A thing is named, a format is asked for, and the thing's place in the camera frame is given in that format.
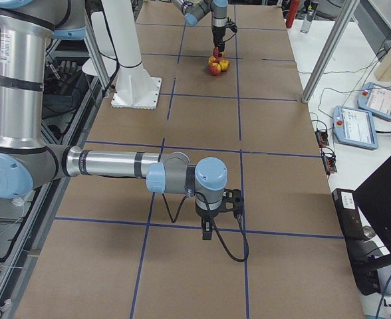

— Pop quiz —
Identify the near blue teach pendant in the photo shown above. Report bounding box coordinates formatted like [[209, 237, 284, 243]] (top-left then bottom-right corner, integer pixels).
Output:
[[332, 106, 378, 150]]

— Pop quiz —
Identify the aluminium frame post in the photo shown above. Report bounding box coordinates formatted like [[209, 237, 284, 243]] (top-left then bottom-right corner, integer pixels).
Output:
[[301, 0, 360, 104]]

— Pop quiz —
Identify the red yellow apple front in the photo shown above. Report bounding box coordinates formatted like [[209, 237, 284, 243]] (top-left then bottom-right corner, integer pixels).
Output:
[[208, 62, 221, 76]]

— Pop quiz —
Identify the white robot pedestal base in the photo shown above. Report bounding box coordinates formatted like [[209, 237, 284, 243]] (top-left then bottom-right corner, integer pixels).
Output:
[[102, 1, 162, 110]]

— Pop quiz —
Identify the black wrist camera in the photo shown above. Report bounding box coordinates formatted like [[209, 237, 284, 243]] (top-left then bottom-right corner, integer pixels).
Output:
[[225, 17, 238, 33], [222, 189, 244, 219]]

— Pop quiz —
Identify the far blue teach pendant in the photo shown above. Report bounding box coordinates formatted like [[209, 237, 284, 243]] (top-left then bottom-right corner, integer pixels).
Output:
[[357, 82, 391, 121]]

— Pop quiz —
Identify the red yellow apple rear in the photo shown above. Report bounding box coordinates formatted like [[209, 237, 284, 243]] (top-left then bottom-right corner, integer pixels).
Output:
[[219, 58, 230, 72]]

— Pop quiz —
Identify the clear plastic bottle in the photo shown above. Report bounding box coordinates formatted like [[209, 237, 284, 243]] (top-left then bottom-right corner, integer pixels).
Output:
[[300, 1, 319, 33]]

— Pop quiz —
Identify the blue teach pendant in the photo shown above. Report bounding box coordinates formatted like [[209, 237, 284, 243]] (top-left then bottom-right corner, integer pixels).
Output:
[[332, 106, 378, 150], [357, 82, 391, 121]]

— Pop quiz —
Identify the near orange black connector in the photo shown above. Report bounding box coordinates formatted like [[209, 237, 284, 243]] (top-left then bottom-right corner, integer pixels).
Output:
[[320, 147, 337, 176]]

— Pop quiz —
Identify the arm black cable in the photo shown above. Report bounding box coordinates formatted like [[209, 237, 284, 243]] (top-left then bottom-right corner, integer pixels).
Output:
[[160, 192, 250, 263]]

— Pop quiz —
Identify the black desktop computer box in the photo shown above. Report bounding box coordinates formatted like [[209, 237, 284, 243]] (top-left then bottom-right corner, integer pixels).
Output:
[[332, 188, 391, 296]]

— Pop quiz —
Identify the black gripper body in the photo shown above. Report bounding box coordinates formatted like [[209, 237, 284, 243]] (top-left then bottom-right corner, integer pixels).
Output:
[[195, 198, 225, 225], [212, 25, 225, 44]]

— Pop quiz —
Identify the orange black connector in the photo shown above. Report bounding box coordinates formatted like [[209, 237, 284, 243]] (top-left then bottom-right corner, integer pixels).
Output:
[[315, 129, 329, 148], [320, 147, 337, 176]]

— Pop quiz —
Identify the lone red yellow apple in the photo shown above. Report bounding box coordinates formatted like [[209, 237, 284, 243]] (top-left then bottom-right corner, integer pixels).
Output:
[[213, 47, 221, 58]]

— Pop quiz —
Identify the far orange black connector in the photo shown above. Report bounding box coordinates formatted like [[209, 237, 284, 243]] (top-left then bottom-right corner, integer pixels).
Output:
[[315, 129, 329, 148]]

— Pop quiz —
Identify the red fire extinguisher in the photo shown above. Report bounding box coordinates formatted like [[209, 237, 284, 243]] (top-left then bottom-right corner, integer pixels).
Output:
[[285, 0, 300, 29]]

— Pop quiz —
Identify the black computer monitor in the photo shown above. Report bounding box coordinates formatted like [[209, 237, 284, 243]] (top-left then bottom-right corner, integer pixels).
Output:
[[354, 156, 391, 251]]

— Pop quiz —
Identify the red yellow apple left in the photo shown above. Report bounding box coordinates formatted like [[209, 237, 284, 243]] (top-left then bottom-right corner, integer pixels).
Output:
[[207, 56, 217, 65]]

